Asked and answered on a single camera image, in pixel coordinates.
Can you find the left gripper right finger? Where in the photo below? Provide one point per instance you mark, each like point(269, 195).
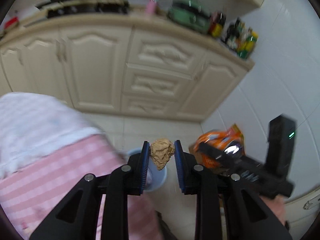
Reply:
point(226, 208)

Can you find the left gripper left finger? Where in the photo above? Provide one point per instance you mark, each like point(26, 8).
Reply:
point(76, 215)

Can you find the crushed orange soda can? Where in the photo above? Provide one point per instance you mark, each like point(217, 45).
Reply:
point(219, 140)

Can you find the brown paper ball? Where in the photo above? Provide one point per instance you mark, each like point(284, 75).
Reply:
point(161, 151)

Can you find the light blue trash bin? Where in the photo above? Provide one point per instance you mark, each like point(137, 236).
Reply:
point(150, 174)

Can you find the cream lower kitchen cabinets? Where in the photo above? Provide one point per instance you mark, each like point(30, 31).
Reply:
point(117, 64)

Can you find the person's right hand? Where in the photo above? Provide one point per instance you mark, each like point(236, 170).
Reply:
point(277, 206)

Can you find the orange plastic bag on floor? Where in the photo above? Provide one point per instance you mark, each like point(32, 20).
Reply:
point(236, 134)

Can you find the pink checkered tablecloth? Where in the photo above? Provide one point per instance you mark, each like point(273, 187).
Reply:
point(46, 148)

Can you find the green oil bottles group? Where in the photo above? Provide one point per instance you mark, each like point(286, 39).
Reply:
point(240, 39)

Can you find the dark soy sauce bottle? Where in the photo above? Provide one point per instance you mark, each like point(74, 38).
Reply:
point(217, 24)

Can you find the green electric cooker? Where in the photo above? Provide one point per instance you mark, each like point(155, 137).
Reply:
point(190, 14)

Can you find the red bowl on counter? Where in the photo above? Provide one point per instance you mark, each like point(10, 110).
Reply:
point(11, 23)

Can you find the pink utensil holder cup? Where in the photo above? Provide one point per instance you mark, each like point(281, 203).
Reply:
point(151, 7)

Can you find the black gas cooktop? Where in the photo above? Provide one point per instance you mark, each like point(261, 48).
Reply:
point(71, 7)

